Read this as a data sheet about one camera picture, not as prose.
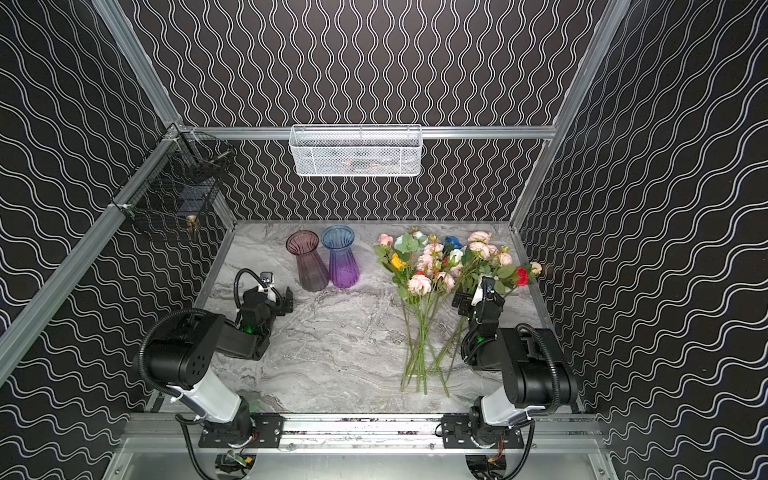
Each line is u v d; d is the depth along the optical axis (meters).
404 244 1.04
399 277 1.00
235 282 0.70
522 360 0.47
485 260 1.03
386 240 1.10
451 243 1.06
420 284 0.93
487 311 0.68
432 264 1.02
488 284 0.82
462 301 0.84
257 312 0.73
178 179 0.97
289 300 0.90
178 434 0.73
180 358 0.47
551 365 0.42
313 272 0.93
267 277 0.83
